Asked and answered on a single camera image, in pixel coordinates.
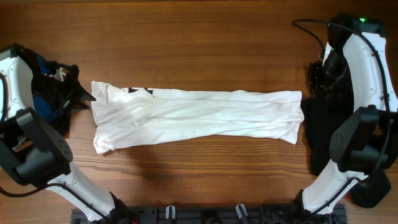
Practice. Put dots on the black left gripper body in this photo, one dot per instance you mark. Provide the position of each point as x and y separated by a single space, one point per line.
71 94

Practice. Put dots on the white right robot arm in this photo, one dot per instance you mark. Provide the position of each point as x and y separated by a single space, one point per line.
361 42

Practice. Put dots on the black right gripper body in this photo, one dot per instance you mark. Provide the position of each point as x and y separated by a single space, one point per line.
315 79

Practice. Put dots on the black t-shirt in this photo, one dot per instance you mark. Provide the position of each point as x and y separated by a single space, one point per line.
356 140

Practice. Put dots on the white t-shirt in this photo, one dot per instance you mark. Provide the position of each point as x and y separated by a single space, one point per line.
127 117

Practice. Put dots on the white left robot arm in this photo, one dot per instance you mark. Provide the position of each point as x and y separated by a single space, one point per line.
34 153

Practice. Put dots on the folded blue shirt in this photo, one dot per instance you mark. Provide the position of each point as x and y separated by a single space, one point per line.
41 90

